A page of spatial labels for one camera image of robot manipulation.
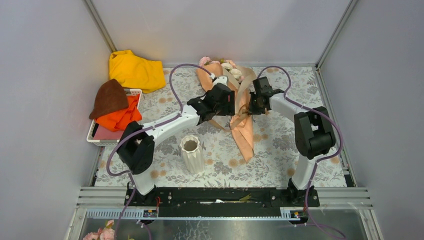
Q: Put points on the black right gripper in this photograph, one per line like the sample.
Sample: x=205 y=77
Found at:
x=252 y=110

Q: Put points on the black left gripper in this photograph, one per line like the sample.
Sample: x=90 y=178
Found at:
x=228 y=109

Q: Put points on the tan satin ribbon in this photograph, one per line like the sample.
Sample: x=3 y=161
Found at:
x=239 y=121

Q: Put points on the flower bouquet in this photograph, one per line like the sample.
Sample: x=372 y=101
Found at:
x=240 y=79

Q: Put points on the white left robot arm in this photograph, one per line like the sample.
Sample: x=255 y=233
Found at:
x=137 y=144

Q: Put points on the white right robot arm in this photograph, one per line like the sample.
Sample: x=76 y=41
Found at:
x=313 y=131

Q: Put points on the white ribbed vase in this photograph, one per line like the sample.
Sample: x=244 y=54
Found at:
x=192 y=154

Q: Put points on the pink artificial flowers at bottom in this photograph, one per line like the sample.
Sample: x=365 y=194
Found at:
x=106 y=233

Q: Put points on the floral patterned table mat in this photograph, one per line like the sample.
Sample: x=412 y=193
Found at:
x=275 y=153

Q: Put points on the white plastic basket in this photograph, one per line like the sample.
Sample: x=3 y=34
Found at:
x=103 y=143

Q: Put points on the yellow cloth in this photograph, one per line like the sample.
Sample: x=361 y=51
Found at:
x=134 y=72

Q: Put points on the orange cloth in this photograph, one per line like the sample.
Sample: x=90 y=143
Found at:
x=118 y=120

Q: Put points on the brown cloth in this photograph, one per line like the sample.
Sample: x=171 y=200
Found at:
x=111 y=97

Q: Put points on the pink cloth in basket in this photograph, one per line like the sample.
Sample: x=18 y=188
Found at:
x=102 y=133

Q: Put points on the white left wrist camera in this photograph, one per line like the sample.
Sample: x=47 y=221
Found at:
x=223 y=79

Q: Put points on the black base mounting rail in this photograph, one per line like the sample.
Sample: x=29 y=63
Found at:
x=184 y=202

